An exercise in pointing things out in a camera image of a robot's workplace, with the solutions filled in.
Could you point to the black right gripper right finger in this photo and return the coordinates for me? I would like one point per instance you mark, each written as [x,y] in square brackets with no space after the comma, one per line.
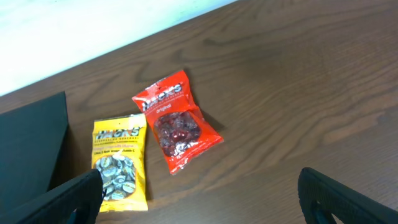
[324,200]

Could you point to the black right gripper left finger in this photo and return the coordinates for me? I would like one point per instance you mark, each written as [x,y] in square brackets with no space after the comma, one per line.
[76,201]

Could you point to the red Hacks candy bag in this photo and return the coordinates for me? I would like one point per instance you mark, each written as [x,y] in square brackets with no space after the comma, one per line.
[177,121]

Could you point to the yellow Hacks candy bag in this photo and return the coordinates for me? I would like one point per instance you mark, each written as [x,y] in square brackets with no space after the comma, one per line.
[118,154]

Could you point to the dark green open box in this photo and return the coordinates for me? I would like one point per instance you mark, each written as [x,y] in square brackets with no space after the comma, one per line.
[31,139]

